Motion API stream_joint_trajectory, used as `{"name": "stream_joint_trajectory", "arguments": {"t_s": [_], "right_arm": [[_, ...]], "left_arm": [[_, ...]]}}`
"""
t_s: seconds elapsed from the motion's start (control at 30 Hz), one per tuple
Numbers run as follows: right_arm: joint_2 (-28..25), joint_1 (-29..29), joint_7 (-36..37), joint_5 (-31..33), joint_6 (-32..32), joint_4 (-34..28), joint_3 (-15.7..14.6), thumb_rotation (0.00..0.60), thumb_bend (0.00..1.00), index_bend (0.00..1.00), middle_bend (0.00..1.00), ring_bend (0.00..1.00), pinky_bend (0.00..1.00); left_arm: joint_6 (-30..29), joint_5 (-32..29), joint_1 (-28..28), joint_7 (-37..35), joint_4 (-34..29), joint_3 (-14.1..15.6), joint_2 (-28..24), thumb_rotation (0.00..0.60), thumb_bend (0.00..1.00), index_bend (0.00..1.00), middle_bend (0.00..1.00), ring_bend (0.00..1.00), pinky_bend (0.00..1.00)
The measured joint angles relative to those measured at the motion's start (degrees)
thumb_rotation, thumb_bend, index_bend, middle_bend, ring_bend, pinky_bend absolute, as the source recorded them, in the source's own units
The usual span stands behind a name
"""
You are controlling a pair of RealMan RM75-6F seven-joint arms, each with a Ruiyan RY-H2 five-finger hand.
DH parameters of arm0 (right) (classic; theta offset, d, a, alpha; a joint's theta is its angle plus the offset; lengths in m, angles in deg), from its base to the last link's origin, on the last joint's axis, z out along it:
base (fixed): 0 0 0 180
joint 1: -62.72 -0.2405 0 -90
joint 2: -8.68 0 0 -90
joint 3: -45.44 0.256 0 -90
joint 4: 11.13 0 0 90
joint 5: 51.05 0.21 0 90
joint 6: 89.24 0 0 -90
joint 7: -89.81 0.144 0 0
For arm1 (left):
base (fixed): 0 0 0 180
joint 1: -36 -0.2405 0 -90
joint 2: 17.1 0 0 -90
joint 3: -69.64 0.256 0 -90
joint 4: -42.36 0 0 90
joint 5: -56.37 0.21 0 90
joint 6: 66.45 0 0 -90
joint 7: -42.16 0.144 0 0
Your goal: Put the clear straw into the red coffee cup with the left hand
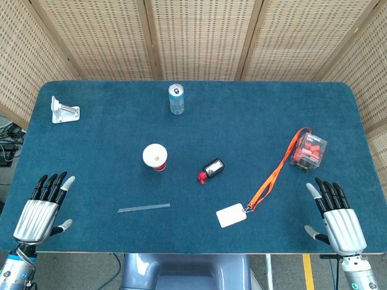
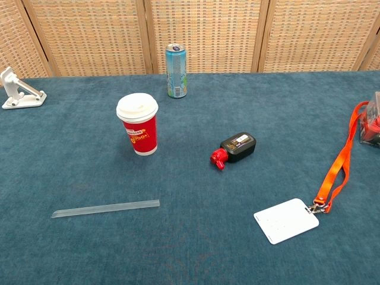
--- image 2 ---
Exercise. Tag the transparent plastic straw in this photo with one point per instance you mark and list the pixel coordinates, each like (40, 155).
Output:
(104, 208)

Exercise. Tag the red paper cup white lid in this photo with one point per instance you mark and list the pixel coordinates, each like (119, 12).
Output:
(142, 133)

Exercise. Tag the black bottle red cap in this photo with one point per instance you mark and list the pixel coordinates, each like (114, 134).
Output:
(239, 145)

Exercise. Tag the light blue drink can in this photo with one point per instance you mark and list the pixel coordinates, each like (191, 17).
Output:
(176, 74)

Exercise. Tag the blue felt table cover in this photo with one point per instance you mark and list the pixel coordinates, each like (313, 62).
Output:
(190, 252)

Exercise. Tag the white badge card holder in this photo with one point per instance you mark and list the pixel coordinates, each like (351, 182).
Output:
(285, 221)

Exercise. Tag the woven bamboo folding screen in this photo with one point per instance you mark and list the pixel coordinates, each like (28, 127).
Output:
(89, 29)

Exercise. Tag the white metal phone stand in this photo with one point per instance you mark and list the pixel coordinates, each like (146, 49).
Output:
(29, 102)

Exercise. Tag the clear box red contents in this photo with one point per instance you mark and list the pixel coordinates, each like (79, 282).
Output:
(372, 130)

